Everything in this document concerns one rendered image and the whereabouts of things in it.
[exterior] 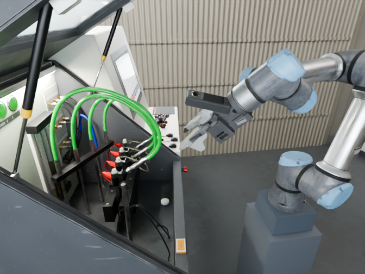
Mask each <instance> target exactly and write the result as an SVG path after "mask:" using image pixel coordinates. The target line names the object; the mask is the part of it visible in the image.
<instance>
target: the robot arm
mask: <svg viewBox="0 0 365 274"><path fill-rule="evenodd" d="M320 81H324V82H333V81H336V82H342V83H347V84H351V85H354V87H353V89H352V92H353V94H354V99H353V101H352V103H351V105H350V107H349V109H348V111H347V113H346V115H345V117H344V119H343V121H342V123H341V125H340V127H339V129H338V131H337V133H336V135H335V137H334V139H333V141H332V143H331V145H330V147H329V149H328V151H327V153H326V155H325V157H324V159H323V160H322V161H319V162H317V163H316V164H313V163H312V162H313V160H312V157H311V156H310V155H309V154H307V153H304V152H299V151H289V152H285V153H283V154H282V155H281V157H280V160H279V163H278V164H279V166H278V171H277V174H276V179H275V183H274V185H273V186H272V188H271V189H270V191H269V193H268V200H269V202H270V204H271V205H272V206H274V207H275V208H277V209H278V210H281V211H284V212H287V213H297V212H300V211H302V210H303V209H304V207H305V203H306V199H305V195H306V196H308V197H309V198H311V199H312V200H314V201H315V202H317V204H320V205H322V206H323V207H325V208H326V209H334V208H337V207H339V206H340V205H341V204H342V203H344V202H345V201H346V200H347V199H348V198H349V196H350V195H351V193H352V191H353V188H354V187H353V186H352V184H351V183H349V182H350V180H351V178H352V176H351V174H350V172H349V171H350V169H351V167H352V165H353V163H354V161H355V159H356V158H357V156H358V154H359V152H360V150H361V148H362V146H363V144H364V143H365V49H351V50H347V51H340V52H334V53H328V54H325V55H323V56H322V57H321V58H318V59H312V60H307V61H301V62H300V61H299V60H298V58H297V57H296V56H295V55H294V54H293V53H292V52H291V51H290V50H289V49H286V48H284V49H282V50H281V51H279V52H277V53H276V54H275V55H273V56H272V57H270V58H268V59H267V61H266V62H265V63H263V64H262V65H261V66H260V67H259V68H258V67H247V68H246V69H244V70H243V72H242V73H241V75H240V79H239V84H237V85H236V86H235V87H234V88H233V89H232V90H231V91H230V92H229V93H228V97H223V96H218V95H213V94H209V93H205V92H200V91H195V90H190V89H189V90H188V92H187V96H186V101H185V104H186V105H187V106H191V107H196V108H201V109H203V110H202V111H201V112H199V113H198V114H197V115H196V116H195V117H194V118H193V119H192V120H191V121H190V122H189V123H188V124H187V125H186V126H185V128H184V133H186V132H188V131H189V130H190V129H191V128H194V130H193V131H192V133H191V134H190V135H189V136H187V137H186V138H185V139H184V140H183V141H182V142H181V143H180V147H179V149H180V150H183V149H185V148H186V147H190V148H193V149H195V150H197V151H200V152H201V151H203V150H204V149H205V145H204V140H205V139H206V138H207V132H209V133H210V135H212V136H213V137H214V138H215V140H216V141H217V142H219V143H220V144H222V143H223V142H225V141H227V140H228V139H229V138H231V137H232V136H234V135H235V130H237V129H238V128H240V127H241V126H243V125H244V124H246V123H247V122H248V121H250V120H251V119H253V116H252V113H253V111H254V110H255V109H257V108H258V107H259V106H261V105H262V104H264V103H265V102H266V101H268V100H269V101H272V102H275V103H277V104H280V105H283V106H285V107H287V108H288V110H290V111H293V112H294V113H297V114H303V113H306V112H308V111H310V110H311V109H312V108H313V107H314V106H315V105H316V102H317V93H316V92H315V90H314V89H313V87H312V86H311V85H310V84H311V83H315V82H320ZM227 136H229V137H228V138H226V137H227ZM224 138H226V139H225V140H223V139H224Z"/></svg>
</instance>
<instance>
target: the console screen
mask: <svg viewBox="0 0 365 274"><path fill-rule="evenodd" d="M110 56H111V60H112V62H113V65H114V67H115V70H116V73H117V76H118V78H119V82H120V84H121V87H122V90H123V92H124V95H125V96H127V97H129V98H131V99H133V100H135V101H137V102H139V103H140V100H141V97H142V91H141V88H140V85H139V81H138V79H137V76H136V73H135V70H134V67H133V64H132V61H131V58H130V55H129V51H128V48H127V45H126V44H125V45H124V46H122V47H121V48H119V49H118V50H117V51H115V52H114V53H113V54H111V55H110ZM129 109H130V108H129ZM130 112H131V114H132V117H133V120H134V118H135V115H136V112H134V111H133V110H132V109H130Z"/></svg>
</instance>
